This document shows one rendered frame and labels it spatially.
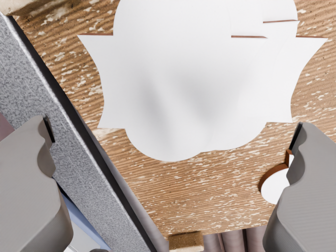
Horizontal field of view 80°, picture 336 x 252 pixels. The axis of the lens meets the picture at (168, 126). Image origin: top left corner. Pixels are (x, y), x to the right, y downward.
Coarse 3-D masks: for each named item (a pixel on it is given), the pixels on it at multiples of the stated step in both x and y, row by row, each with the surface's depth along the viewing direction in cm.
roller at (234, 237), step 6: (222, 234) 41; (228, 234) 39; (234, 234) 39; (240, 234) 40; (228, 240) 40; (234, 240) 40; (240, 240) 41; (228, 246) 42; (234, 246) 41; (240, 246) 42
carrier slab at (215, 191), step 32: (64, 0) 17; (96, 0) 17; (320, 0) 17; (32, 32) 19; (64, 32) 19; (96, 32) 18; (320, 32) 18; (64, 64) 20; (320, 64) 19; (96, 96) 22; (320, 96) 21; (96, 128) 24; (288, 128) 23; (320, 128) 23; (128, 160) 27; (160, 160) 27; (192, 160) 27; (224, 160) 26; (256, 160) 26; (160, 192) 30; (192, 192) 30; (224, 192) 30; (256, 192) 30; (160, 224) 35; (192, 224) 34; (224, 224) 34; (256, 224) 34
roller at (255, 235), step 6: (246, 228) 40; (252, 228) 38; (258, 228) 37; (264, 228) 37; (246, 234) 42; (252, 234) 39; (258, 234) 38; (252, 240) 40; (258, 240) 39; (252, 246) 42; (258, 246) 41
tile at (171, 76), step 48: (144, 0) 12; (192, 0) 12; (96, 48) 13; (144, 48) 13; (192, 48) 13; (240, 48) 13; (144, 96) 15; (192, 96) 15; (144, 144) 18; (192, 144) 17
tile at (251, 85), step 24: (240, 0) 12; (240, 24) 13; (264, 24) 13; (288, 24) 13; (264, 48) 14; (264, 72) 15; (240, 96) 16; (264, 96) 16; (240, 120) 17; (216, 144) 19
